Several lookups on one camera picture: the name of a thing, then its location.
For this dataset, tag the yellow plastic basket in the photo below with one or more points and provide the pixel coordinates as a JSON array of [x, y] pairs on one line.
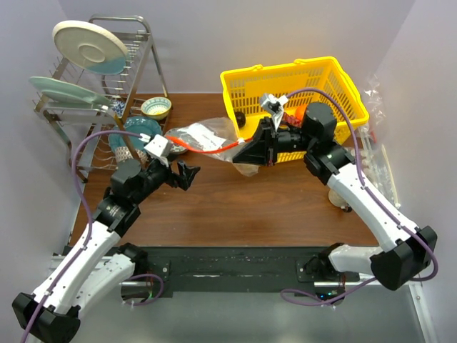
[[303, 81]]

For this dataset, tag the clear zip top bag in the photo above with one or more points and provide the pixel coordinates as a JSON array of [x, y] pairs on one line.
[[215, 138]]

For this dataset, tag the red grape bunch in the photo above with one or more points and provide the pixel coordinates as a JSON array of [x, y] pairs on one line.
[[291, 120]]

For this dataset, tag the cream ceramic mug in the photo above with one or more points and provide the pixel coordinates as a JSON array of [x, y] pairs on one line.
[[338, 201]]

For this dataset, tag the pale green plate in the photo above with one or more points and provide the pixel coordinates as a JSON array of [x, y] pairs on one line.
[[66, 92]]

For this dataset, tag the dark floral bowl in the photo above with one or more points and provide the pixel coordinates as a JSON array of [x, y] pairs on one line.
[[178, 148]]

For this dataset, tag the teal patterned bowl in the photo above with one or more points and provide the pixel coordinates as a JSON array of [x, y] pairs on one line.
[[156, 108]]

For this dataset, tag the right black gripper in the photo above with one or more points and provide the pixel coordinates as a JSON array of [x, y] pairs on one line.
[[263, 146]]

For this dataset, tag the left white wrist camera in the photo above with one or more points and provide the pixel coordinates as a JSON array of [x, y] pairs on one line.
[[158, 147]]

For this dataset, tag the blue patterned small dish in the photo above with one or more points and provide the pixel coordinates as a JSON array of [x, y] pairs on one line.
[[118, 107]]

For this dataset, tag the patterned cup in rack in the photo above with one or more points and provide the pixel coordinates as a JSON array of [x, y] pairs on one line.
[[122, 153]]

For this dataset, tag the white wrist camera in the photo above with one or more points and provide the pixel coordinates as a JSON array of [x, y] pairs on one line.
[[274, 106], [158, 147]]

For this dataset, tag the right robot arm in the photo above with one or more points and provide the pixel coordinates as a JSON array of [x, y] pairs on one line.
[[404, 249]]

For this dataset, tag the metal dish rack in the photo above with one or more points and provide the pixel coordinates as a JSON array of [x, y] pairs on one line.
[[95, 83]]

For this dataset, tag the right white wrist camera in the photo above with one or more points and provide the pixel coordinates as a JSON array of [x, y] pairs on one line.
[[274, 106]]

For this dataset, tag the white and blue plate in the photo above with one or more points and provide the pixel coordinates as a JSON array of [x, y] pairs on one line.
[[91, 47]]

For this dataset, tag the teal scalloped plate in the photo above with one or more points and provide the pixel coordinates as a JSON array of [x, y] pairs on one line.
[[137, 125]]

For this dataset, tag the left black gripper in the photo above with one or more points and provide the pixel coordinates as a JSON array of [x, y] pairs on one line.
[[183, 180]]

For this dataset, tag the clear plastic bag pile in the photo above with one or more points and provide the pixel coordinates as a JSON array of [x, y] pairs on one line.
[[374, 157]]

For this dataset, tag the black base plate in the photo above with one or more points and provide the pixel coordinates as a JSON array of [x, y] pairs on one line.
[[235, 269]]

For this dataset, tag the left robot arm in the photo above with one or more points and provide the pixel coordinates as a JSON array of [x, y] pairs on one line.
[[53, 312]]

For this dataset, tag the aluminium rail frame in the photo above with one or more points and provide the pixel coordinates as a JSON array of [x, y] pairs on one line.
[[325, 298]]

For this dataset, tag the orange fruit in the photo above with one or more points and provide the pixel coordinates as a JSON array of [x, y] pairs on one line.
[[300, 112]]

